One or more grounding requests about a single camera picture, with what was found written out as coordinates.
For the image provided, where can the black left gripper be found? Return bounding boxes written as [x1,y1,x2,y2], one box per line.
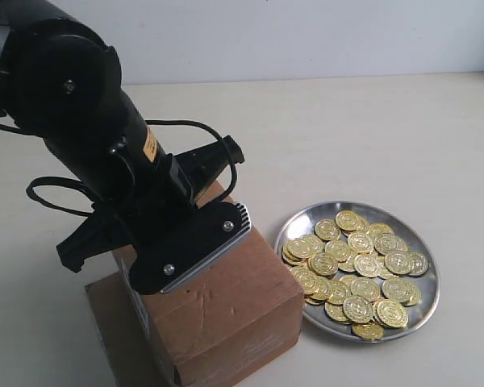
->
[56,136,251,295]

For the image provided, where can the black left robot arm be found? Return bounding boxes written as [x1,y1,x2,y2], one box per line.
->
[0,1,251,295]

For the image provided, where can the brown cardboard slot box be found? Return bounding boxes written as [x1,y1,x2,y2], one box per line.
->
[86,228,303,386]

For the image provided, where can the round silver metal plate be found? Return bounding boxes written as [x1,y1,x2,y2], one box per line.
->
[274,201,440,341]

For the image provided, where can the gold coin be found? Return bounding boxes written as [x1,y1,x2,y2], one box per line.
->
[407,251,429,277]
[374,233,408,255]
[335,210,367,231]
[376,299,408,328]
[382,277,421,306]
[314,219,341,241]
[384,251,414,275]
[342,295,373,323]

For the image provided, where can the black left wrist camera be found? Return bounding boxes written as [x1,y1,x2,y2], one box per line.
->
[176,141,229,202]

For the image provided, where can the black thin cable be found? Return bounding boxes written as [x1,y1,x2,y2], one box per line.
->
[26,119,237,217]

